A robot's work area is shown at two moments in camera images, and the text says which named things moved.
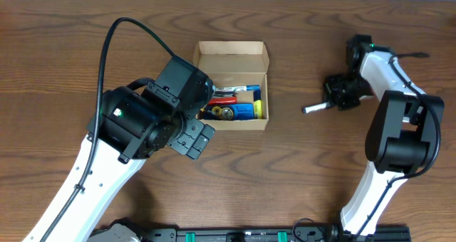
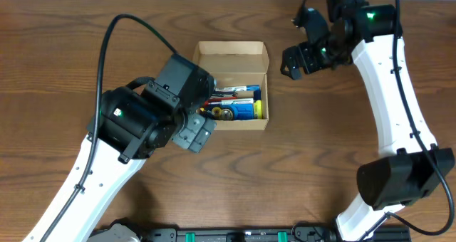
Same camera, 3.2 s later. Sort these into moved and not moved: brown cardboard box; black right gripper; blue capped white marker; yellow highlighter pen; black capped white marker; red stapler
Moved: black right gripper; black capped white marker
Not moved: brown cardboard box; yellow highlighter pen; red stapler; blue capped white marker
